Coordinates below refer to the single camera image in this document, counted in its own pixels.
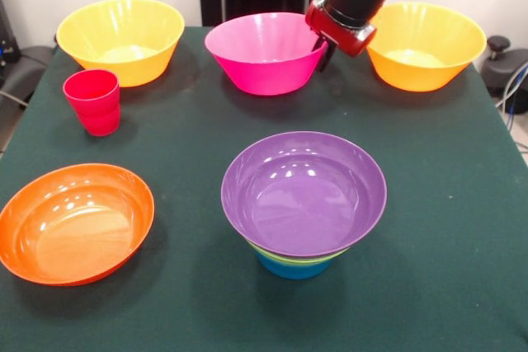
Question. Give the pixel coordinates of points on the red cup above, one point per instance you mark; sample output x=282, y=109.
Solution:
x=97, y=113

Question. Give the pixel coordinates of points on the yellow-orange large bowl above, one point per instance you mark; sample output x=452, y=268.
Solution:
x=425, y=71
x=123, y=67

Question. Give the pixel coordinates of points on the orange shallow bowl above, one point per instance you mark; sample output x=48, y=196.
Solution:
x=74, y=228

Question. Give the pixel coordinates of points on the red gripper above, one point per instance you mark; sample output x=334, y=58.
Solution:
x=342, y=36

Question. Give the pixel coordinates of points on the pink large bowl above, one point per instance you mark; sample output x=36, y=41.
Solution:
x=264, y=76

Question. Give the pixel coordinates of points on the blue bowl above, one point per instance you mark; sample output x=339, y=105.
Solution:
x=293, y=270

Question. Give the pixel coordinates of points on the grey office chair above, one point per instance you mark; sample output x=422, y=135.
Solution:
x=29, y=71

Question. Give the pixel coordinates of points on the black computer equipment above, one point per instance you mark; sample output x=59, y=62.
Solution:
x=8, y=38

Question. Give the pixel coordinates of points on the dark green tablecloth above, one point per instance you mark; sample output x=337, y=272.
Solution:
x=185, y=319

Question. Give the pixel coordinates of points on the large green bowl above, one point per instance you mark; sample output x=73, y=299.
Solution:
x=268, y=255

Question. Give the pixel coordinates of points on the purple bowl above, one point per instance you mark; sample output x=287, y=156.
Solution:
x=297, y=199

